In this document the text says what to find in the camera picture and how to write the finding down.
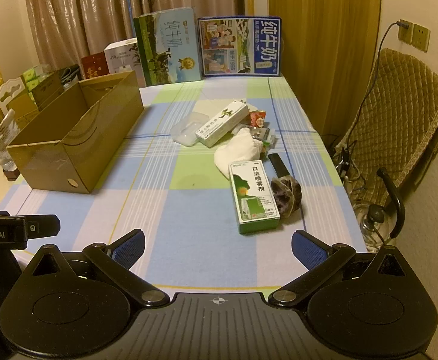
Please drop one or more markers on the long white green box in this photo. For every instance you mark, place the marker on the long white green box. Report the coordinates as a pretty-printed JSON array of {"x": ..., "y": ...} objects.
[{"x": 222, "y": 122}]

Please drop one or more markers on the silver foil packet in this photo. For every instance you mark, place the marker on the silver foil packet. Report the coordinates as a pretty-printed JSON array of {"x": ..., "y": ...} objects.
[{"x": 261, "y": 134}]

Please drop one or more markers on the green milk carton box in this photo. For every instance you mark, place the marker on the green milk carton box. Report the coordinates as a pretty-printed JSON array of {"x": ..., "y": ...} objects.
[{"x": 166, "y": 45}]

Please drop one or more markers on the chair with quilted cover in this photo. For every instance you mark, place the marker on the chair with quilted cover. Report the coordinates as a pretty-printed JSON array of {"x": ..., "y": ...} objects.
[{"x": 398, "y": 120}]

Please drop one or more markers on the checked tablecloth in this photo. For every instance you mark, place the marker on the checked tablecloth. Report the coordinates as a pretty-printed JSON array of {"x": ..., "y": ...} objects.
[{"x": 174, "y": 213}]

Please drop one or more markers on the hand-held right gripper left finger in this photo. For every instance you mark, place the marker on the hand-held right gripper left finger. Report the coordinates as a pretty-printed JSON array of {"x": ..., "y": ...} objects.
[{"x": 129, "y": 248}]

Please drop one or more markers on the beige curtain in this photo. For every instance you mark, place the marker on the beige curtain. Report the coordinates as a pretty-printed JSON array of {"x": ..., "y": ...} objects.
[{"x": 103, "y": 7}]

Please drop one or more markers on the brown carton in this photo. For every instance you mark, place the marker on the brown carton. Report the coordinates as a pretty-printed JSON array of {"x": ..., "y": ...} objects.
[{"x": 48, "y": 90}]

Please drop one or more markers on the stack of green tissue packs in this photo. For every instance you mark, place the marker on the stack of green tissue packs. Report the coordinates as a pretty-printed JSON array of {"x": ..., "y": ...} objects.
[{"x": 35, "y": 75}]

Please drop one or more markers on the red snack packet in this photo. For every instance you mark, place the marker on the red snack packet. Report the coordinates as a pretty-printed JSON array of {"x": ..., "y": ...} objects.
[{"x": 258, "y": 119}]

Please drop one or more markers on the white sock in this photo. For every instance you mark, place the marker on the white sock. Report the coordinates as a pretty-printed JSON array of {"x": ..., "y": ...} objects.
[{"x": 237, "y": 150}]

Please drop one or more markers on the wooden door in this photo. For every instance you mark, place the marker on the wooden door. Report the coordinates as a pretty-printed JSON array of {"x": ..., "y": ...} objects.
[{"x": 324, "y": 45}]

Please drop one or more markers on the white humidifier box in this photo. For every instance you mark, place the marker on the white humidifier box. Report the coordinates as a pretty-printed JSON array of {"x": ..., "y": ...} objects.
[{"x": 121, "y": 58}]

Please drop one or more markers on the blue milk carton box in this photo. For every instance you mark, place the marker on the blue milk carton box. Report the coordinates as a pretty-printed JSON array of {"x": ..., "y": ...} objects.
[{"x": 237, "y": 47}]

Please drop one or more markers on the small green packet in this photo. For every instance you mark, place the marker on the small green packet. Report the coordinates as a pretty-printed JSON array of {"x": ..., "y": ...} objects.
[{"x": 267, "y": 143}]

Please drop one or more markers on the black rectangular bar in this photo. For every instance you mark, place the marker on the black rectangular bar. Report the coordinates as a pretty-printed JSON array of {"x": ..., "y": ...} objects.
[{"x": 279, "y": 164}]

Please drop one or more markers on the green white spray box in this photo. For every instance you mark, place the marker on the green white spray box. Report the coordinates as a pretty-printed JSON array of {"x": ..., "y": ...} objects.
[{"x": 254, "y": 195}]

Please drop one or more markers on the cardboard box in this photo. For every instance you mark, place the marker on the cardboard box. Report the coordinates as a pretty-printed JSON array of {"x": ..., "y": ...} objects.
[{"x": 73, "y": 157}]

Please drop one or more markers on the clear plastic container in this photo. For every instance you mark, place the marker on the clear plastic container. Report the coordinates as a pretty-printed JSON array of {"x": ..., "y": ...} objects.
[{"x": 183, "y": 132}]

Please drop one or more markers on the red gift box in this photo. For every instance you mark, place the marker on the red gift box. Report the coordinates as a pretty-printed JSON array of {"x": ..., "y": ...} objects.
[{"x": 94, "y": 66}]

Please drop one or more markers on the printed silver bag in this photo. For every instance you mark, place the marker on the printed silver bag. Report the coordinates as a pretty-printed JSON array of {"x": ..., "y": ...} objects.
[{"x": 4, "y": 138}]

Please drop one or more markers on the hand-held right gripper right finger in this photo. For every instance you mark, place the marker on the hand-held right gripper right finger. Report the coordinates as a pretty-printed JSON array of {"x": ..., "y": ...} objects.
[{"x": 309, "y": 249}]

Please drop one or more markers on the wall socket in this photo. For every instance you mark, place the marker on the wall socket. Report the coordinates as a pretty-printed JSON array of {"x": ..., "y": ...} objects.
[
  {"x": 405, "y": 30},
  {"x": 420, "y": 37}
]

